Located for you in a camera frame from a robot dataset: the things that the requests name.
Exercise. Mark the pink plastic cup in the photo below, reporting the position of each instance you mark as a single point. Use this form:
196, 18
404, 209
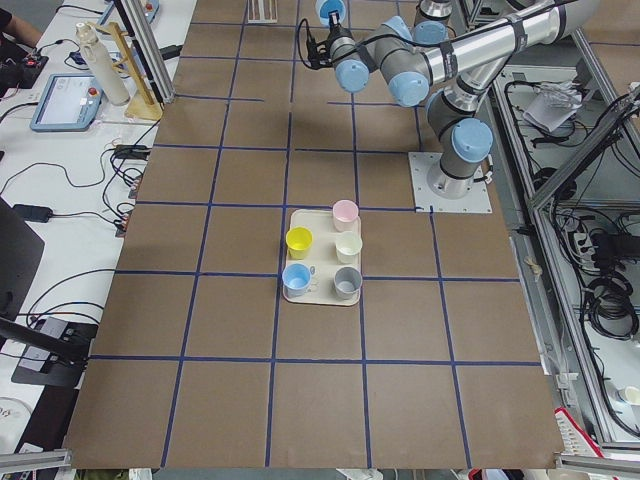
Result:
345, 213

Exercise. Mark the pale green plastic cup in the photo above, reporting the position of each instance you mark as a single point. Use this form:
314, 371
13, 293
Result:
348, 245

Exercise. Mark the yellow plastic cup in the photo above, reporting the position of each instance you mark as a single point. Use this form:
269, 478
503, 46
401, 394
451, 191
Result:
299, 241

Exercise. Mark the wooden stand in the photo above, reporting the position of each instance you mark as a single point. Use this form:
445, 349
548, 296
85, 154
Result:
143, 104

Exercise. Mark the grey plastic cup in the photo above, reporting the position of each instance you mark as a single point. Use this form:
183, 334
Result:
347, 282

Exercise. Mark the aluminium frame post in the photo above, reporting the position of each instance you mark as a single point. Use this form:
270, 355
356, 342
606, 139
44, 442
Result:
133, 17

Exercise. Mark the cream plastic tray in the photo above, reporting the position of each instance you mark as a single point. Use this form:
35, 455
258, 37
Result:
321, 260

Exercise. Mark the teach pendant tablet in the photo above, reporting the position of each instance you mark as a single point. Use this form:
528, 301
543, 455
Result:
69, 103

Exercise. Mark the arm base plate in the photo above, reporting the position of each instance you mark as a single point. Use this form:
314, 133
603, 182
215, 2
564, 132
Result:
435, 192

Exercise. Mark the pale blue plastic cup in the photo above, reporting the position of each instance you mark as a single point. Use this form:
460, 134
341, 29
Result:
324, 9

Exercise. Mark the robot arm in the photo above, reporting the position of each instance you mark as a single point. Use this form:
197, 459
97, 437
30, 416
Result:
430, 21
451, 77

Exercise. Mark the black power adapter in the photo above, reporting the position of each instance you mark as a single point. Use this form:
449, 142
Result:
33, 213

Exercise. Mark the white drink bottle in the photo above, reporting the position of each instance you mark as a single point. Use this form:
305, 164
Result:
100, 63

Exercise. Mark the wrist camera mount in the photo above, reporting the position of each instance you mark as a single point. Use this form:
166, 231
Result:
317, 56

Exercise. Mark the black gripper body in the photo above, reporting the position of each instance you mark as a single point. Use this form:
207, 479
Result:
335, 30

